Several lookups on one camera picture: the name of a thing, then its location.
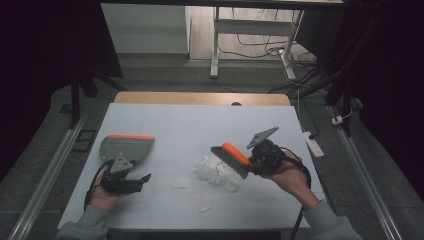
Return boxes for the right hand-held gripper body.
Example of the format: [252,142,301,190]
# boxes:
[246,126,287,176]

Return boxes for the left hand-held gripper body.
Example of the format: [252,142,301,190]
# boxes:
[100,153,144,195]

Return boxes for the orange brush with grey bristles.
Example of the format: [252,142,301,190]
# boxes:
[210,142,253,180]

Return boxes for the white paper scraps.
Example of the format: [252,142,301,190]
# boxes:
[171,153,244,214]

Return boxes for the person's left hand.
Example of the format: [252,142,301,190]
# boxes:
[89,171,128,212]

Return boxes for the person's right hand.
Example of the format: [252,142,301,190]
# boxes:
[264,151,319,211]

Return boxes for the grey dustpan with orange edge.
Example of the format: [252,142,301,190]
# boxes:
[99,134,156,167]

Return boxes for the white power strip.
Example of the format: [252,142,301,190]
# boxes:
[302,131,325,159]

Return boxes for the black floor plate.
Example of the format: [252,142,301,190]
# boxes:
[71,129,98,154]

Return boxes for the white table board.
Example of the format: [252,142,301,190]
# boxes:
[57,102,326,232]

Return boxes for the wooden table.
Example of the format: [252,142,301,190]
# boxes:
[114,91,292,107]

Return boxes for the black metal stand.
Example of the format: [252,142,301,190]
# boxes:
[68,66,118,130]
[324,64,355,138]

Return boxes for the dark curtain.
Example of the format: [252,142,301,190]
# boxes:
[0,0,124,183]
[333,0,424,193]

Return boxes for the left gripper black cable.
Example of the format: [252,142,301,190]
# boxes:
[83,159,115,211]

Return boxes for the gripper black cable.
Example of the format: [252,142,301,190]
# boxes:
[83,159,115,211]
[279,146,313,240]

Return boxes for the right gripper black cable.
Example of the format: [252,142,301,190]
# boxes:
[279,146,313,240]

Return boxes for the aluminium floor rail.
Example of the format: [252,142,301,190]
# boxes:
[327,105,404,240]
[7,111,89,240]

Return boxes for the black floor cables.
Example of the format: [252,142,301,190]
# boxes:
[218,7,323,95]

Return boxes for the white desk frame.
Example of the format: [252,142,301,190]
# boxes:
[209,6,305,80]

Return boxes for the white wall panel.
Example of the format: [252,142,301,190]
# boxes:
[100,3,191,54]

